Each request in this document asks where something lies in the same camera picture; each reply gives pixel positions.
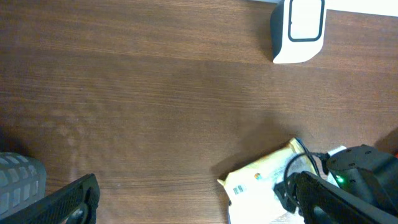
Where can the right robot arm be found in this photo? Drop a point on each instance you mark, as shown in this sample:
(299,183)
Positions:
(366,189)

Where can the grey plastic mesh basket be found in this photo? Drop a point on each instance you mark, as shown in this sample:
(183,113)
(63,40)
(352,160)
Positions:
(23,181)

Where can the yellow white wipes packet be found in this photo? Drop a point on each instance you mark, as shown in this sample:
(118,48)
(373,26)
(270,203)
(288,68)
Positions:
(250,187)

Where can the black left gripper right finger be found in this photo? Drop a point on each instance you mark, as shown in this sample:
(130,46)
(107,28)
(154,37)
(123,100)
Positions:
(322,202)

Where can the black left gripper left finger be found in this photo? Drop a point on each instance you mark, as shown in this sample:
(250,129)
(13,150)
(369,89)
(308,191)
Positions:
(74,203)

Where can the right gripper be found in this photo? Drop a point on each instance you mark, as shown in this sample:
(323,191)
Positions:
(286,193)

